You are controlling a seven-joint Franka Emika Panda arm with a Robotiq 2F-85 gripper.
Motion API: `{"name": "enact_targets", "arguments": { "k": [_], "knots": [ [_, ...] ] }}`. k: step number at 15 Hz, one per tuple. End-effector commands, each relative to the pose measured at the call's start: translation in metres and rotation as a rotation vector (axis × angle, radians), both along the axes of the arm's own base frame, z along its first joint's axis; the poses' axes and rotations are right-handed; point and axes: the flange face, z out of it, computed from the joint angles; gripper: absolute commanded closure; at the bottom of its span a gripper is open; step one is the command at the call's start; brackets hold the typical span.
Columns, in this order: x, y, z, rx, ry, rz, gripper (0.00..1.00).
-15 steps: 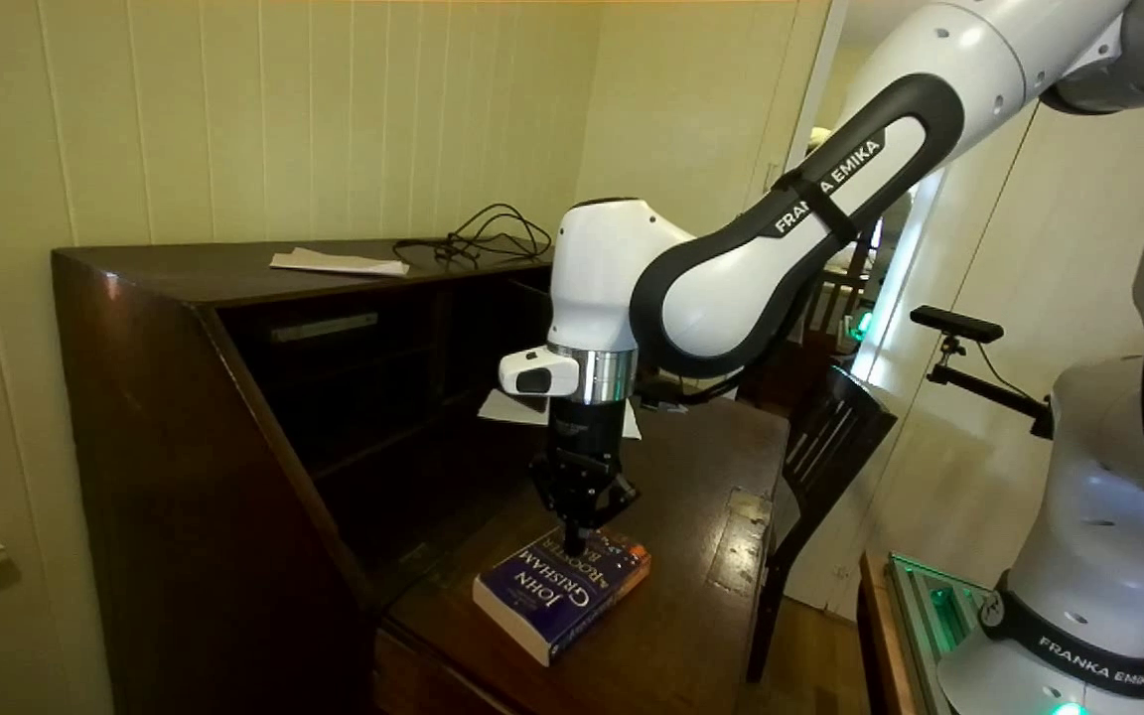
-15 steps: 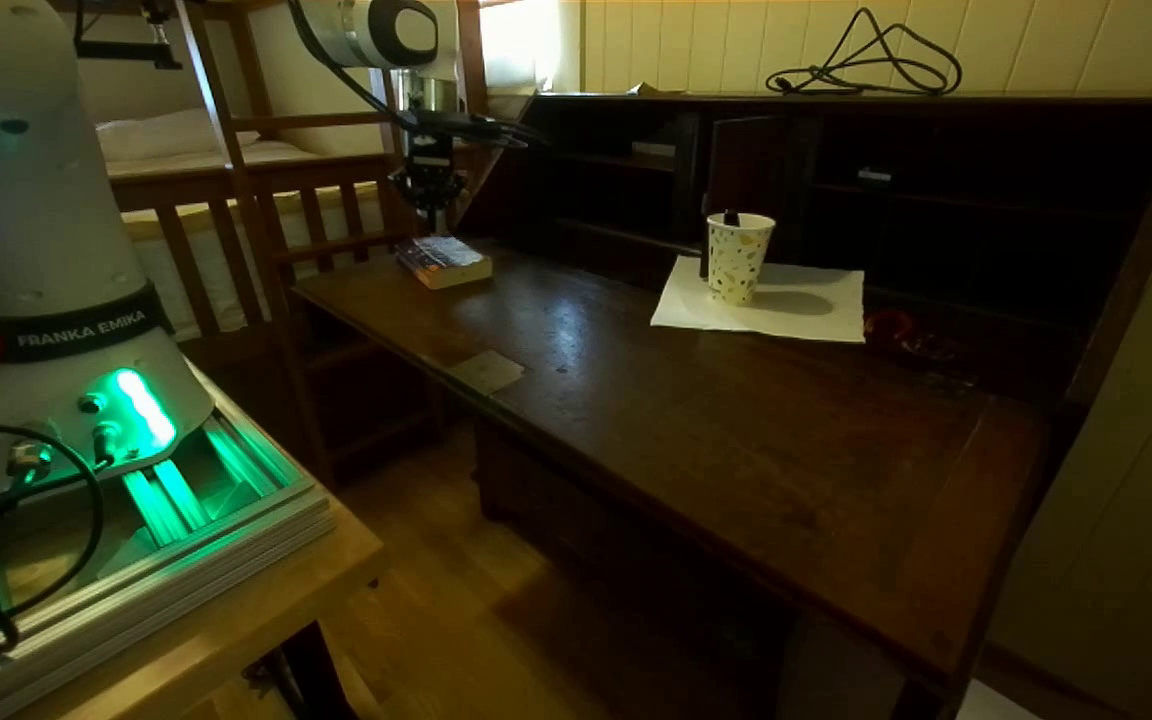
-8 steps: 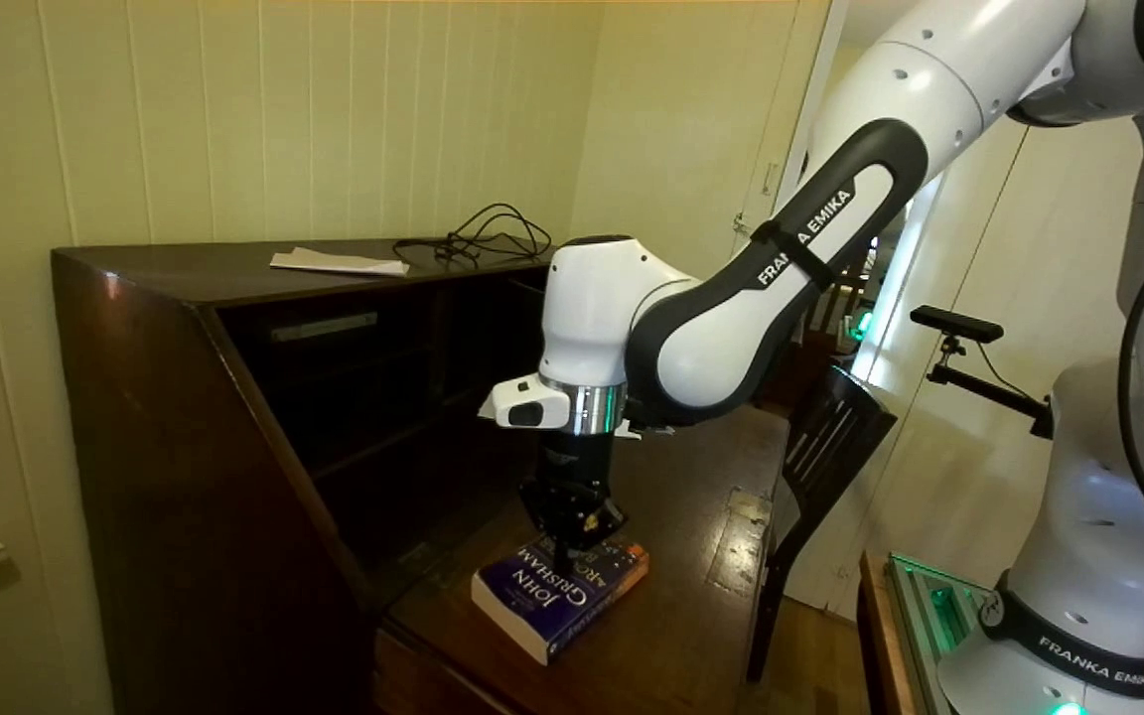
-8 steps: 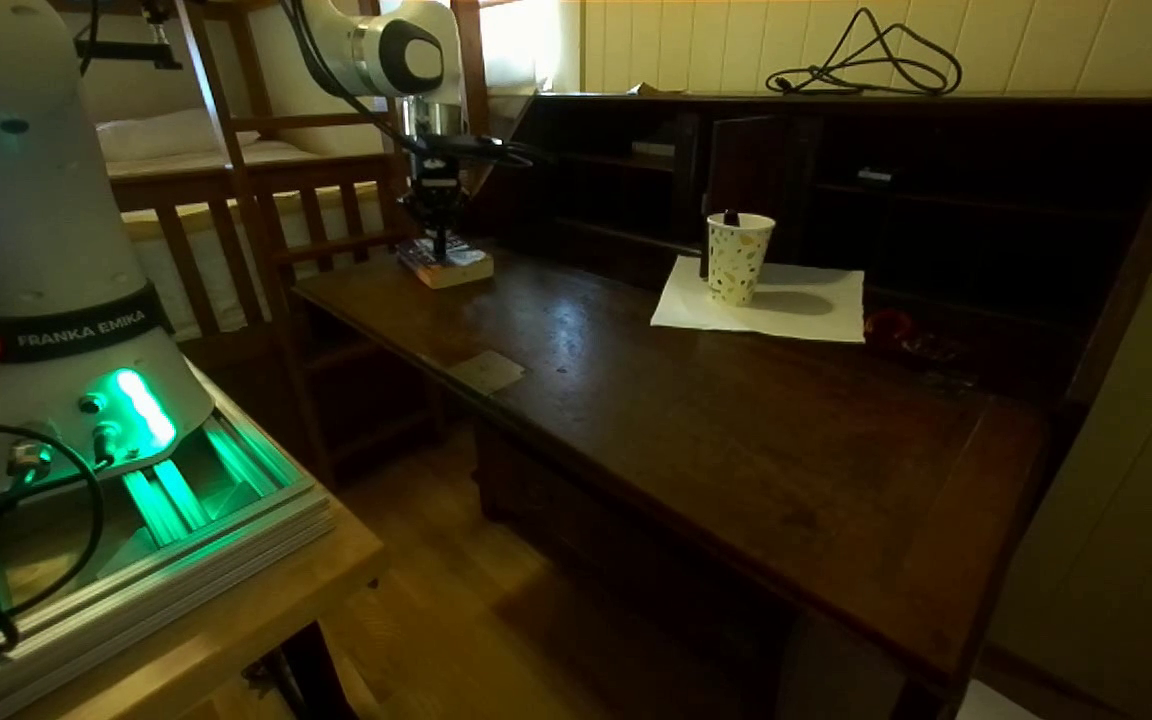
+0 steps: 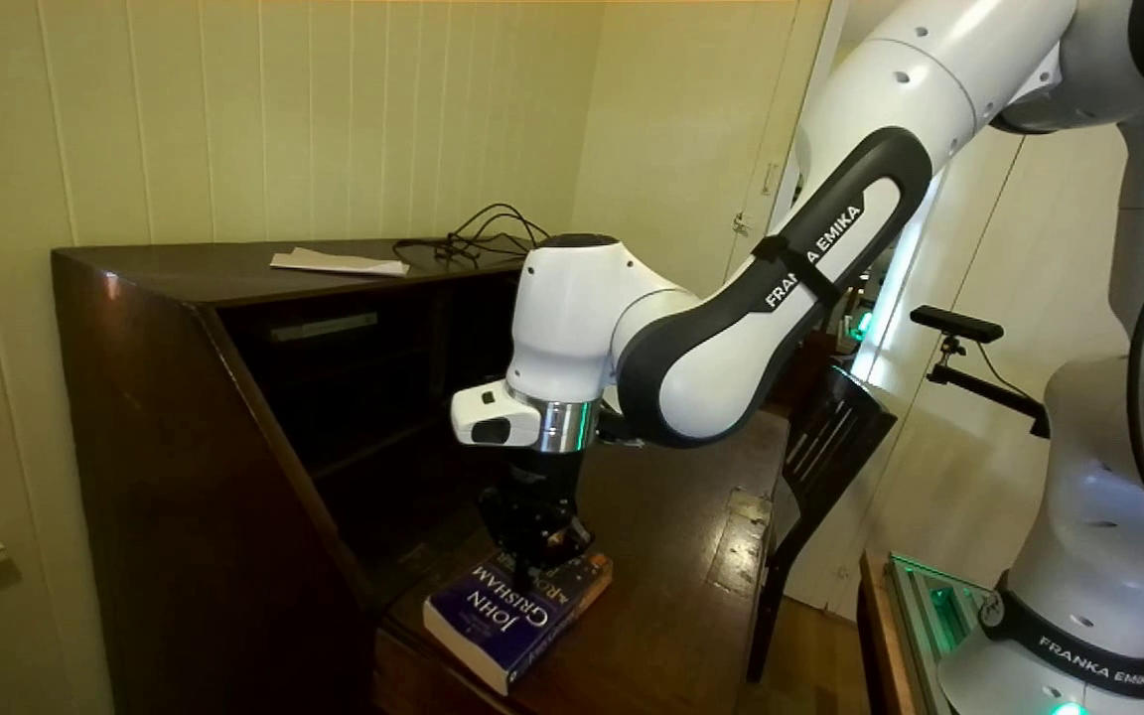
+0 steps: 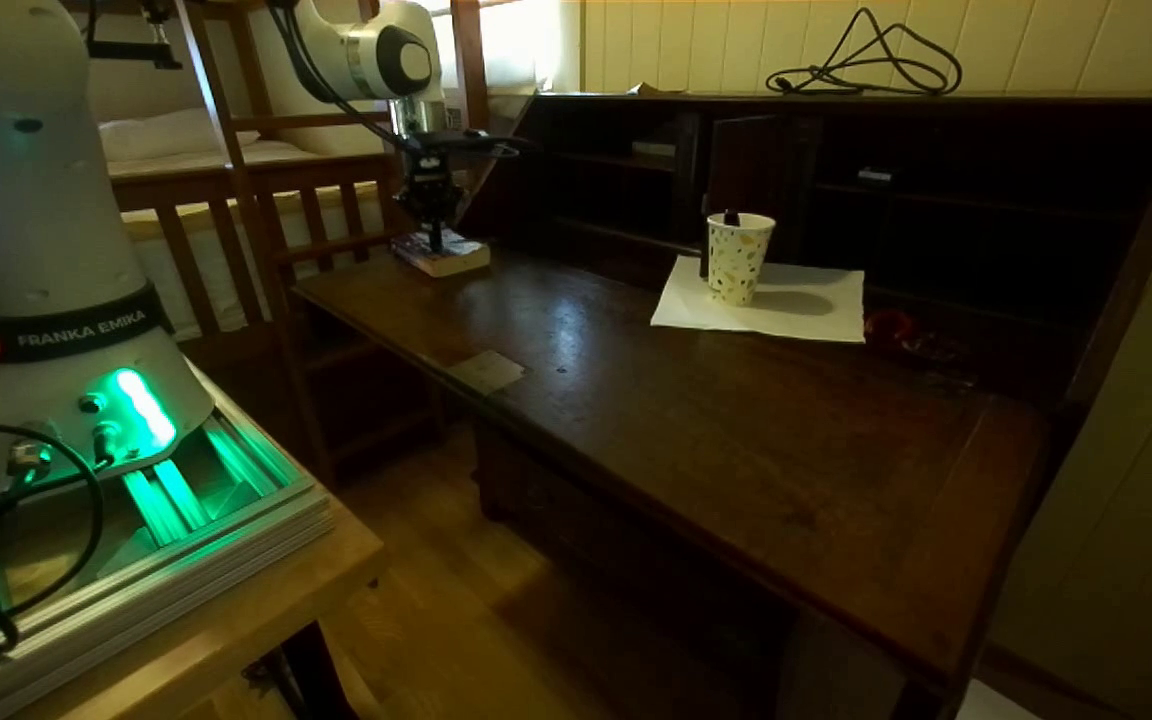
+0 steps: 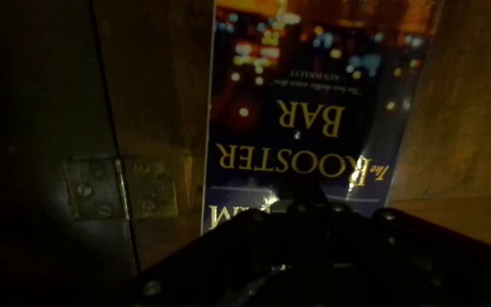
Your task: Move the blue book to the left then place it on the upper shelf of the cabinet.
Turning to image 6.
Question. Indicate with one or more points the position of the dark wooden slatted chair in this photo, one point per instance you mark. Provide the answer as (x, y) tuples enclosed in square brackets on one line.
[(190, 260)]

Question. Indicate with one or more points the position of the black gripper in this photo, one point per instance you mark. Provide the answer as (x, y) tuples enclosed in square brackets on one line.
[(435, 180)]

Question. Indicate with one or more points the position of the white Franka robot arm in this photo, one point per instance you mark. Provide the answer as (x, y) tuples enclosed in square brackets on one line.
[(19, 186)]

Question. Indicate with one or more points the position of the dotted white paper cup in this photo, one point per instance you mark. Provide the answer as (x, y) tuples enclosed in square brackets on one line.
[(739, 260)]

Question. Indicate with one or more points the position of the white paper sheet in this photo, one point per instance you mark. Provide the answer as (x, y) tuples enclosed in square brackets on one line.
[(818, 314)]

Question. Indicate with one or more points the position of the wooden window frame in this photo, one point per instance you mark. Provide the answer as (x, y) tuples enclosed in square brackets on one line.
[(475, 52)]

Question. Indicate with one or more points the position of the small pale desk label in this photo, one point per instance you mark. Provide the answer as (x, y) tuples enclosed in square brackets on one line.
[(490, 374)]

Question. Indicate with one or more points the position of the white bedding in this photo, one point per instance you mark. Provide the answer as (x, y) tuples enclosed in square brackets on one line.
[(163, 133)]

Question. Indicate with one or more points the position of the dark wooden secretary cabinet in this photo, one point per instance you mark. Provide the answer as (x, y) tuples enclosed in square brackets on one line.
[(763, 455)]

